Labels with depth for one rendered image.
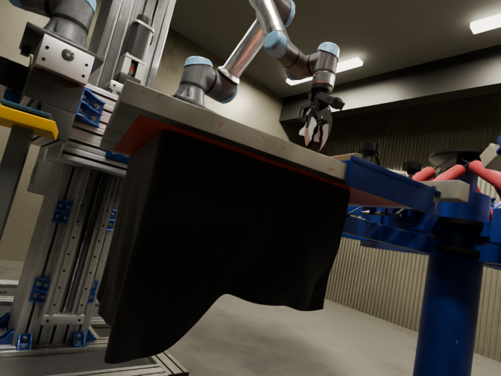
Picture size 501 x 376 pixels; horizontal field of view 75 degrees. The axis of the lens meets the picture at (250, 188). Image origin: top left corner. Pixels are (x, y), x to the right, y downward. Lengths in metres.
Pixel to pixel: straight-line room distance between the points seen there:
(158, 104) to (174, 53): 4.27
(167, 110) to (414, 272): 4.61
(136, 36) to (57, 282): 0.98
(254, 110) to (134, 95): 4.92
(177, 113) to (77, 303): 1.01
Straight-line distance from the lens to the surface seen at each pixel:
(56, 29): 1.31
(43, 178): 1.66
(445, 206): 1.63
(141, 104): 0.56
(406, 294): 5.01
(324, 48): 1.21
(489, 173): 1.46
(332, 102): 1.06
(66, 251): 1.37
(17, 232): 4.13
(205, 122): 0.59
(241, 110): 5.28
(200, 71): 1.48
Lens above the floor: 0.80
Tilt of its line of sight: 7 degrees up
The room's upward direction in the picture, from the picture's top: 12 degrees clockwise
